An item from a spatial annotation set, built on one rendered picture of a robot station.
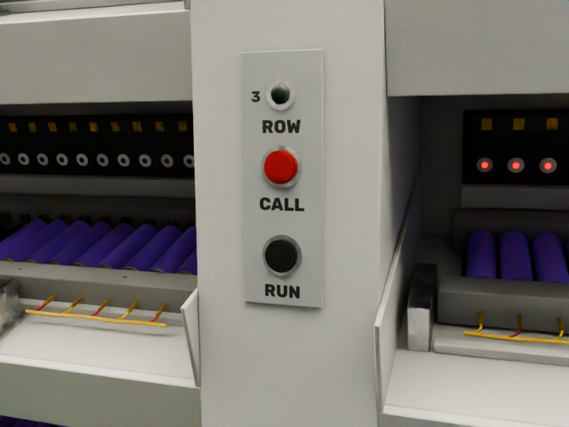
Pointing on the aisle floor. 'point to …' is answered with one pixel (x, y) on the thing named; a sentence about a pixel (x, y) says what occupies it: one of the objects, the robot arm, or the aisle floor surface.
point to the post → (223, 408)
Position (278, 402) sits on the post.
